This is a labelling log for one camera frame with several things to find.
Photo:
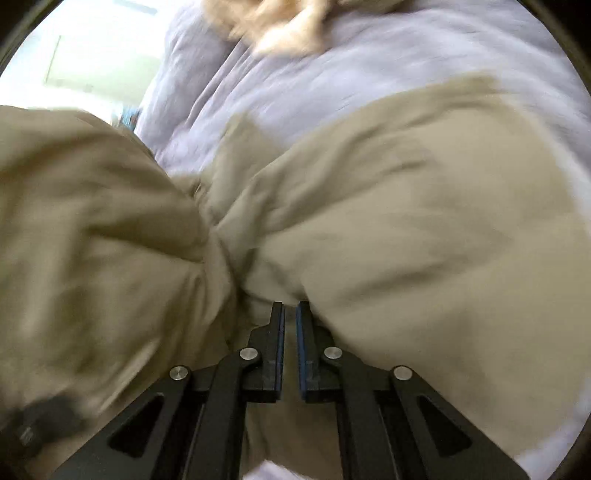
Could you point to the beige striped knit sweater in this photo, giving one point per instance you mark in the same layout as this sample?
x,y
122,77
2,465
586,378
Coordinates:
x,y
286,27

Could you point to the lavender fleece blanket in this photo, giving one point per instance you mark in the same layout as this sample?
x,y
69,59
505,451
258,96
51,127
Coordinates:
x,y
369,60

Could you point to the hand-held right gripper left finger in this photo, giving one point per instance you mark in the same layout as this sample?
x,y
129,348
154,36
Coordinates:
x,y
280,350

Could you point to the large khaki garment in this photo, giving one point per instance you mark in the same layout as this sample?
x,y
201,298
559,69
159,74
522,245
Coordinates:
x,y
392,230

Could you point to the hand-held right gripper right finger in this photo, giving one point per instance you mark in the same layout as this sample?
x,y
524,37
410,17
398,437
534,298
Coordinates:
x,y
301,350

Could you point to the teal patterned cloth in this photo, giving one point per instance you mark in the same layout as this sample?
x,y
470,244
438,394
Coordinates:
x,y
129,119

